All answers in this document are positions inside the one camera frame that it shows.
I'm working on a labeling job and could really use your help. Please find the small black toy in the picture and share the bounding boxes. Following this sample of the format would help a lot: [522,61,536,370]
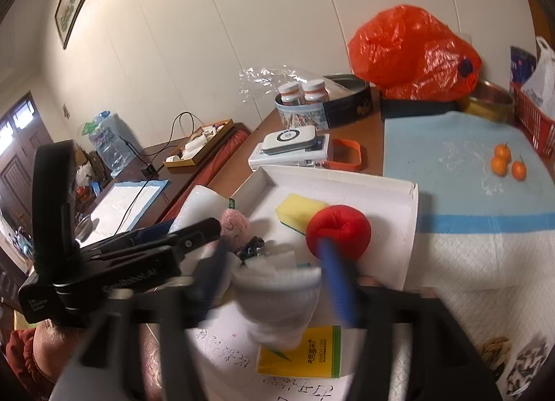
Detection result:
[238,236,266,264]

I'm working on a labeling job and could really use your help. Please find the round black tin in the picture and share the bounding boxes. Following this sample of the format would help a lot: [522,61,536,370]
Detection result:
[322,74,373,129]

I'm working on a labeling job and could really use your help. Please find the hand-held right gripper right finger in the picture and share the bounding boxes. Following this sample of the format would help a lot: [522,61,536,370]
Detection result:
[316,237,504,401]

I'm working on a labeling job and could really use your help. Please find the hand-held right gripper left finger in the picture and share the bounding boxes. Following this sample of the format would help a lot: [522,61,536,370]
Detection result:
[56,237,231,401]

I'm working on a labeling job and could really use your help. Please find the metal bowl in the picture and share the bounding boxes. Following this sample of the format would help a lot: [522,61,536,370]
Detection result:
[460,80,516,124]

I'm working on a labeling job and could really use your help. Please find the blue white absorbent pad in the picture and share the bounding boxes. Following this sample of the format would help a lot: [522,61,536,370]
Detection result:
[382,110,555,401]

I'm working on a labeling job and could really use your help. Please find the orange strap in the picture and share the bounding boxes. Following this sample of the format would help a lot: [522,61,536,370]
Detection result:
[323,138,362,170]

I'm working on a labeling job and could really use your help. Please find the clear plastic wrap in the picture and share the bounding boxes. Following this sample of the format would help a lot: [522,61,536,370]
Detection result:
[238,65,324,103]

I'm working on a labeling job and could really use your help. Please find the black cable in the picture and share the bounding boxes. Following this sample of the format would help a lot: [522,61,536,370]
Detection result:
[116,112,205,235]

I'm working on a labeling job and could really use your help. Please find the person's left forearm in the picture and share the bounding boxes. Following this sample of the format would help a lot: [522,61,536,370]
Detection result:
[6,323,87,401]

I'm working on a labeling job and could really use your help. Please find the white bottle orange label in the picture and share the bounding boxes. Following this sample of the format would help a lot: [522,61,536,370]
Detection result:
[301,79,327,104]
[277,81,305,106]

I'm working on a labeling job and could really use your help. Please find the white soft cloth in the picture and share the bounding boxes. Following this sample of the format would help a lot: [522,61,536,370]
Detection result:
[232,251,324,352]

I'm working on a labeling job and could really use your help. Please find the black white patterned cloth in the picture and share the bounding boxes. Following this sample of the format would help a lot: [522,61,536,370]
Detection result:
[505,334,555,399]

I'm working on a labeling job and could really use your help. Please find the white flat box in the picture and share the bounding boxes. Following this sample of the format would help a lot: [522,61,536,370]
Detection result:
[248,132,331,171]

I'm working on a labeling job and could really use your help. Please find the pink plush toy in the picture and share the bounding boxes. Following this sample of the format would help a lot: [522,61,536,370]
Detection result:
[220,209,252,252]

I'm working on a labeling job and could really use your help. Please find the yellow tissue packet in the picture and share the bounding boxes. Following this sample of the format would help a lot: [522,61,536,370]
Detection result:
[256,325,343,378]

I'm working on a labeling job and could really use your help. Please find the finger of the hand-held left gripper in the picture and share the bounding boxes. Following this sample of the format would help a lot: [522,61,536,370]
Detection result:
[80,221,174,252]
[143,217,223,267]

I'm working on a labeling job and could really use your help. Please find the orange plastic bag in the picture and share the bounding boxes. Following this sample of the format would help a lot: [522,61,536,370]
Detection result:
[348,4,483,102]

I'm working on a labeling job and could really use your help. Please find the white plastic bag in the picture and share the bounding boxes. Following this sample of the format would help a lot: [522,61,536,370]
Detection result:
[520,36,555,118]

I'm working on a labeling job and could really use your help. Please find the white cardboard tray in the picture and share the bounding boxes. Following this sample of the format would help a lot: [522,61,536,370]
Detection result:
[143,164,420,401]

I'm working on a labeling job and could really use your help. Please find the brown fuzzy object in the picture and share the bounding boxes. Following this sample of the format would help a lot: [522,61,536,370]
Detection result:
[481,336,512,380]

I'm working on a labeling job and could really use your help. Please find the water jug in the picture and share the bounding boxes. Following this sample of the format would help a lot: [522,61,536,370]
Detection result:
[89,111,135,176]

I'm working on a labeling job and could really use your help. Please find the red plush apple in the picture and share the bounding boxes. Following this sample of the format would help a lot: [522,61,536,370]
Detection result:
[306,205,372,261]

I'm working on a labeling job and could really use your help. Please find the red tablecloth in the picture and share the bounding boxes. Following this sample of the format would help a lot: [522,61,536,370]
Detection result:
[160,128,250,228]

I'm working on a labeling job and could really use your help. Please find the white flat device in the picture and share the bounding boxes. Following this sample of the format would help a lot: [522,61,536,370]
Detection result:
[262,126,317,156]

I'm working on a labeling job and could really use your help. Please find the yellow shallow box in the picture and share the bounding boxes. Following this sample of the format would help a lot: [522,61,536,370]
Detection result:
[162,119,235,168]

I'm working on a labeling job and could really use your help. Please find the round printed tin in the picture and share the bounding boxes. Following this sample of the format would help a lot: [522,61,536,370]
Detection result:
[275,95,330,131]

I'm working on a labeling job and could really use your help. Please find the yellow sponge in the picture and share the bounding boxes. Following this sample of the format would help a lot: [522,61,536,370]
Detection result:
[276,193,330,235]

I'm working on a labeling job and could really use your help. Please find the white folded towel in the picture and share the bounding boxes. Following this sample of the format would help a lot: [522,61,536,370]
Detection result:
[167,185,230,235]

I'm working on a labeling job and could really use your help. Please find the brown wooden door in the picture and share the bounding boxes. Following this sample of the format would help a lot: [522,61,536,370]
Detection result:
[0,91,55,220]

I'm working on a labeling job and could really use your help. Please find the dark wooden table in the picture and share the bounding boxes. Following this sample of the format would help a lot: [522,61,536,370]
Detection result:
[78,121,252,246]

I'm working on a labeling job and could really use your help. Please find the red plastic basket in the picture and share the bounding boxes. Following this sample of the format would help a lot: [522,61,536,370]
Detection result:
[509,82,555,158]

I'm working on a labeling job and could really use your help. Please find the white tube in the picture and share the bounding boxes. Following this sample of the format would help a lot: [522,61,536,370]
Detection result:
[180,134,208,157]

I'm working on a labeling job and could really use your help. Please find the blue printed packet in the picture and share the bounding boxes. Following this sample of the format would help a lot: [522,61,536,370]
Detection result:
[509,46,538,85]

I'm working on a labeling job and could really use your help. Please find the white pad blue border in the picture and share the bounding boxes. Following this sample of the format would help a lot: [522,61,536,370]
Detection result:
[80,180,170,250]

